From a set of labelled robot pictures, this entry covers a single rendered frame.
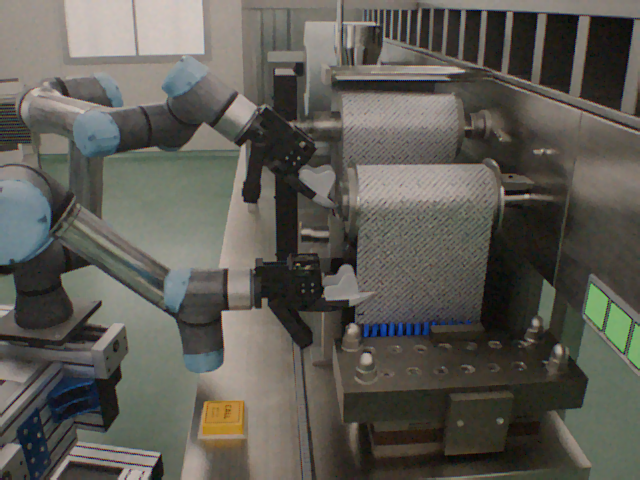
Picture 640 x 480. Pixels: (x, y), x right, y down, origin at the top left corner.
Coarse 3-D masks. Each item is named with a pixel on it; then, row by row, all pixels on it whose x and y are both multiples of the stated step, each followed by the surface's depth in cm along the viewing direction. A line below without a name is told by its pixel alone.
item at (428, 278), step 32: (384, 256) 104; (416, 256) 104; (448, 256) 105; (480, 256) 105; (384, 288) 106; (416, 288) 107; (448, 288) 107; (480, 288) 108; (384, 320) 109; (416, 320) 109; (448, 320) 110
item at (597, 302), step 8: (592, 288) 84; (592, 296) 84; (600, 296) 82; (592, 304) 84; (600, 304) 82; (592, 312) 84; (600, 312) 82; (592, 320) 84; (600, 320) 82; (600, 328) 82
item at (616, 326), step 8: (616, 312) 78; (608, 320) 80; (616, 320) 78; (624, 320) 76; (608, 328) 80; (616, 328) 78; (624, 328) 76; (608, 336) 80; (616, 336) 78; (624, 336) 76; (616, 344) 78; (624, 344) 76
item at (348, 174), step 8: (488, 168) 106; (344, 176) 108; (352, 176) 102; (352, 184) 101; (496, 184) 103; (352, 192) 100; (496, 192) 102; (352, 200) 100; (496, 200) 102; (352, 208) 101; (496, 208) 103; (352, 216) 101; (352, 224) 102; (352, 232) 105
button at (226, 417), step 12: (204, 408) 103; (216, 408) 103; (228, 408) 103; (240, 408) 103; (204, 420) 99; (216, 420) 99; (228, 420) 100; (240, 420) 100; (204, 432) 99; (216, 432) 99; (228, 432) 99; (240, 432) 99
